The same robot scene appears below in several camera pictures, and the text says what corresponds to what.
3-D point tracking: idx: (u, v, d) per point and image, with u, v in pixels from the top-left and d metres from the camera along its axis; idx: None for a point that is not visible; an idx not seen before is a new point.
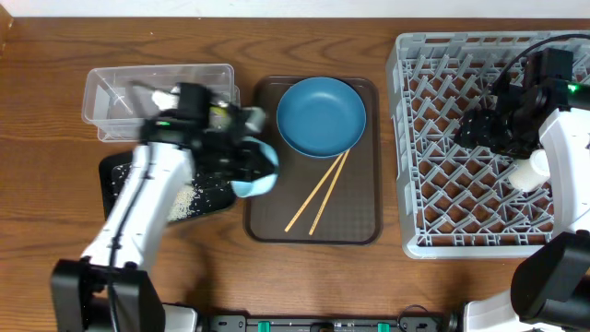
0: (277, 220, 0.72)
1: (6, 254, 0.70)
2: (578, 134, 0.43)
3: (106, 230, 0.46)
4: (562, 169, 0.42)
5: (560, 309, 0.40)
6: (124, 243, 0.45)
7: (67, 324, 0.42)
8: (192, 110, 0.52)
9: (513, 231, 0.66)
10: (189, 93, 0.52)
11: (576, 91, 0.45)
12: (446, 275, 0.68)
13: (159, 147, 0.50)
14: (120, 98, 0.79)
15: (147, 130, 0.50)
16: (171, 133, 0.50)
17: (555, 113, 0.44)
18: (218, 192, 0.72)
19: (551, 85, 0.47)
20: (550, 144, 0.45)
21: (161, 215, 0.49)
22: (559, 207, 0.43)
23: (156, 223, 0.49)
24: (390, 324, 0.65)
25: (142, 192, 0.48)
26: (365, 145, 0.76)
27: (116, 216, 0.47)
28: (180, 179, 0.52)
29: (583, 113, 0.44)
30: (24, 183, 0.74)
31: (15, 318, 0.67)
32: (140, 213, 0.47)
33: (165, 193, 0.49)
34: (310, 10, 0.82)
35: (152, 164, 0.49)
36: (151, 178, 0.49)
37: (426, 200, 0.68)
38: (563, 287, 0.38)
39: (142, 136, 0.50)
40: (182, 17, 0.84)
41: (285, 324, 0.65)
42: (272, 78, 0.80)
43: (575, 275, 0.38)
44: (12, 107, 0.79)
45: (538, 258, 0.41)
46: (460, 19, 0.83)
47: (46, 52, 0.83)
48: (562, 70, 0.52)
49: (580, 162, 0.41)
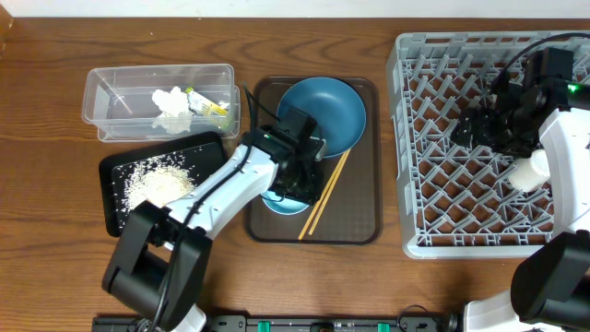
0: (277, 220, 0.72)
1: (6, 254, 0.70)
2: (578, 133, 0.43)
3: (194, 194, 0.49)
4: (561, 169, 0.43)
5: (560, 308, 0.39)
6: (203, 209, 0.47)
7: (121, 261, 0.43)
8: (291, 129, 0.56)
9: (513, 231, 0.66)
10: (295, 117, 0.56)
11: (575, 91, 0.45)
12: (446, 274, 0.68)
13: (256, 152, 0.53)
14: (120, 98, 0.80)
15: (253, 135, 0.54)
16: (270, 145, 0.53)
17: (555, 113, 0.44)
18: None
19: (551, 85, 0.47)
20: (550, 144, 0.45)
21: (237, 207, 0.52)
22: (559, 206, 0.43)
23: (230, 210, 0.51)
24: (390, 324, 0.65)
25: (232, 180, 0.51)
26: (365, 144, 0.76)
27: (203, 188, 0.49)
28: (259, 189, 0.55)
29: (583, 113, 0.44)
30: (24, 183, 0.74)
31: (14, 317, 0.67)
32: (227, 196, 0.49)
33: (248, 186, 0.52)
34: (310, 10, 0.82)
35: (247, 162, 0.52)
36: (245, 171, 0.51)
37: (426, 200, 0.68)
38: (567, 282, 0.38)
39: (245, 138, 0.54)
40: (182, 17, 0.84)
41: (285, 324, 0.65)
42: (272, 78, 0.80)
43: (577, 274, 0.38)
44: (11, 107, 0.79)
45: (539, 257, 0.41)
46: (461, 19, 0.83)
47: (46, 52, 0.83)
48: (564, 69, 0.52)
49: (579, 161, 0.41)
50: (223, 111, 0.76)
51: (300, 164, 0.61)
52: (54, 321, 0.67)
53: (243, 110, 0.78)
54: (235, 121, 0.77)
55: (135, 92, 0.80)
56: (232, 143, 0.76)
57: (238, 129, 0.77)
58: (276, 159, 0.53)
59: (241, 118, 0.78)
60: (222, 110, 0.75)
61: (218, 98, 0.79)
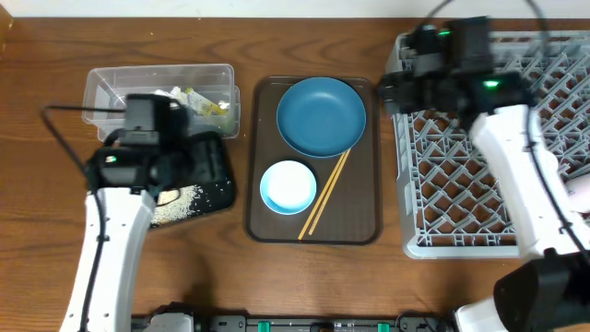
0: (276, 220, 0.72)
1: (6, 254, 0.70)
2: (511, 136, 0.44)
3: (69, 314, 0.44)
4: (506, 178, 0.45)
5: (550, 323, 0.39)
6: (93, 327, 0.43)
7: None
8: (145, 122, 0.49)
9: (513, 231, 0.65)
10: (138, 109, 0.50)
11: (496, 88, 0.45)
12: (446, 275, 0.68)
13: (112, 191, 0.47)
14: (120, 98, 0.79)
15: (94, 171, 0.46)
16: (122, 171, 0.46)
17: (482, 118, 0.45)
18: (218, 193, 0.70)
19: (470, 84, 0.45)
20: (489, 148, 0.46)
21: (132, 274, 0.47)
22: (513, 218, 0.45)
23: (127, 287, 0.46)
24: (390, 324, 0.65)
25: (105, 255, 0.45)
26: (365, 145, 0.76)
27: (77, 297, 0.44)
28: (147, 219, 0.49)
29: (508, 110, 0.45)
30: (24, 183, 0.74)
31: (13, 317, 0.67)
32: (106, 281, 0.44)
33: (131, 247, 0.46)
34: (310, 10, 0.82)
35: (107, 220, 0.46)
36: (110, 237, 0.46)
37: (426, 200, 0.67)
38: (548, 304, 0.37)
39: (88, 185, 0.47)
40: (182, 17, 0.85)
41: (285, 324, 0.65)
42: (272, 78, 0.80)
43: (558, 293, 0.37)
44: (11, 107, 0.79)
45: (518, 278, 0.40)
46: (461, 19, 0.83)
47: (46, 53, 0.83)
48: (482, 45, 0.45)
49: (518, 169, 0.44)
50: (224, 111, 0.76)
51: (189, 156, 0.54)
52: (54, 321, 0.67)
53: (243, 110, 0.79)
54: (235, 121, 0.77)
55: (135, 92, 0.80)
56: (232, 143, 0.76)
57: (238, 130, 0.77)
58: (136, 180, 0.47)
59: (241, 118, 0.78)
60: (223, 110, 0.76)
61: (218, 98, 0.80)
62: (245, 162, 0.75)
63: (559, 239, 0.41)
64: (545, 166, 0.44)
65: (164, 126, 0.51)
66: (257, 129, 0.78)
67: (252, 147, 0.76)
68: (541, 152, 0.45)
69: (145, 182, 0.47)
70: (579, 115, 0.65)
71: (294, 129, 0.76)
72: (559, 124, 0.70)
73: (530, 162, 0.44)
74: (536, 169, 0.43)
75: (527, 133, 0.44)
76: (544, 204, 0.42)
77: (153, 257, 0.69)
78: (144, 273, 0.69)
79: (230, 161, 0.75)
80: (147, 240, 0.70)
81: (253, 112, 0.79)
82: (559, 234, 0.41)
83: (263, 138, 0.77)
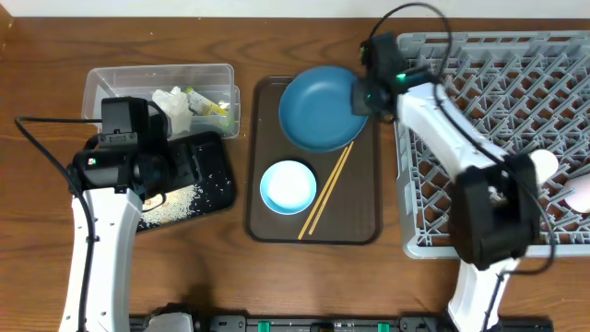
0: (276, 221, 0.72)
1: (6, 254, 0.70)
2: (423, 101, 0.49)
3: (65, 317, 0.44)
4: (428, 133, 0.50)
5: (495, 238, 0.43)
6: (91, 327, 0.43)
7: None
8: (124, 125, 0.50)
9: None
10: (113, 110, 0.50)
11: (404, 79, 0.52)
12: (446, 275, 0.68)
13: (100, 194, 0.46)
14: None
15: (76, 178, 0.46)
16: (106, 171, 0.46)
17: (399, 98, 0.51)
18: (218, 192, 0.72)
19: (386, 80, 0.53)
20: (411, 117, 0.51)
21: (126, 271, 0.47)
22: (443, 161, 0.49)
23: (123, 286, 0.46)
24: (390, 325, 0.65)
25: (96, 255, 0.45)
26: (365, 144, 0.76)
27: (73, 301, 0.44)
28: (135, 216, 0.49)
29: (418, 89, 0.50)
30: (24, 183, 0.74)
31: (13, 318, 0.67)
32: (100, 281, 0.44)
33: (122, 247, 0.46)
34: (309, 10, 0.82)
35: (95, 220, 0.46)
36: (100, 237, 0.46)
37: (426, 200, 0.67)
38: (482, 213, 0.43)
39: (72, 189, 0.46)
40: (182, 17, 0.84)
41: (285, 324, 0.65)
42: (271, 78, 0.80)
43: (484, 201, 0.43)
44: (11, 107, 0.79)
45: (454, 207, 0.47)
46: (461, 18, 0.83)
47: (45, 53, 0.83)
48: (395, 53, 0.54)
49: (432, 121, 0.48)
50: (224, 111, 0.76)
51: (162, 158, 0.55)
52: (54, 321, 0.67)
53: (243, 109, 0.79)
54: (235, 121, 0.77)
55: (135, 92, 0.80)
56: (232, 143, 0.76)
57: (238, 129, 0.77)
58: (119, 179, 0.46)
59: (241, 118, 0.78)
60: (223, 110, 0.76)
61: (218, 98, 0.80)
62: (246, 162, 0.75)
63: (477, 160, 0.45)
64: (454, 113, 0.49)
65: (144, 130, 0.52)
66: (257, 129, 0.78)
67: (252, 147, 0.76)
68: (450, 106, 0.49)
69: (128, 180, 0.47)
70: (579, 115, 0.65)
71: (299, 119, 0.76)
72: (559, 124, 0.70)
73: (440, 115, 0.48)
74: (447, 118, 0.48)
75: (434, 95, 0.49)
76: (456, 137, 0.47)
77: (153, 257, 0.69)
78: (144, 273, 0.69)
79: (230, 161, 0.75)
80: (147, 240, 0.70)
81: (253, 112, 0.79)
82: (475, 156, 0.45)
83: (264, 138, 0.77)
